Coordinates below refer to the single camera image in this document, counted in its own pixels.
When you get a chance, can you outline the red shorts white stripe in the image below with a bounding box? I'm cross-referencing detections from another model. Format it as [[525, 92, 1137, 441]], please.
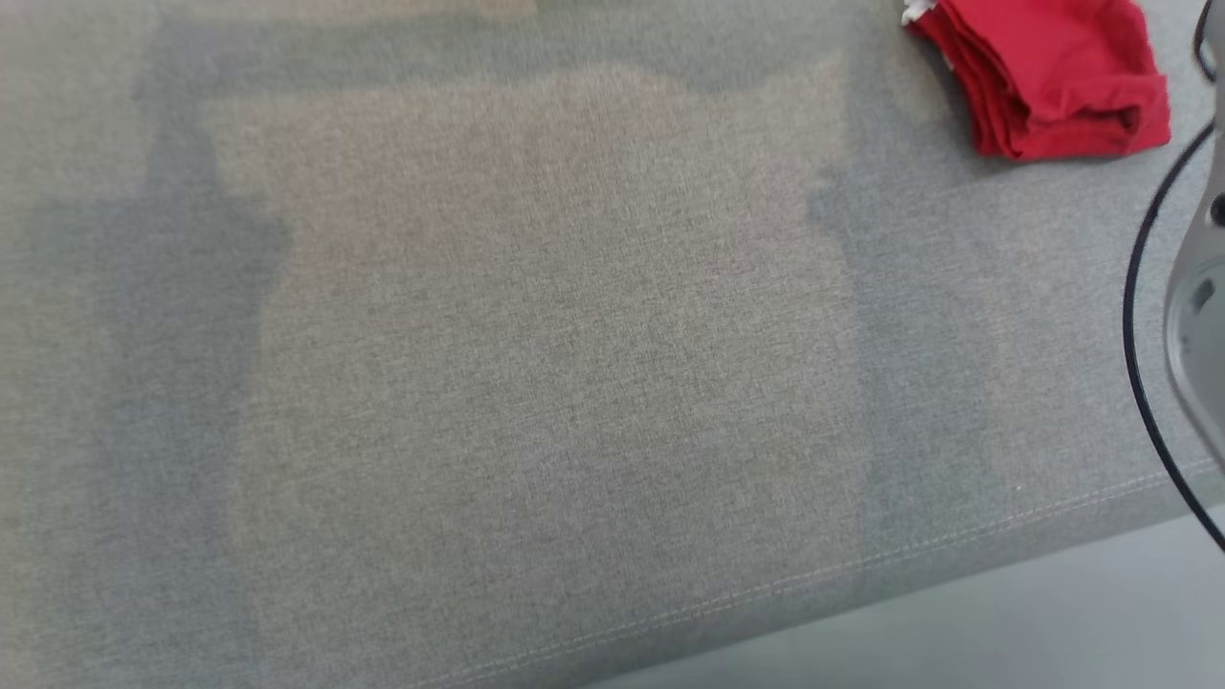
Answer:
[[902, 0, 1172, 162]]

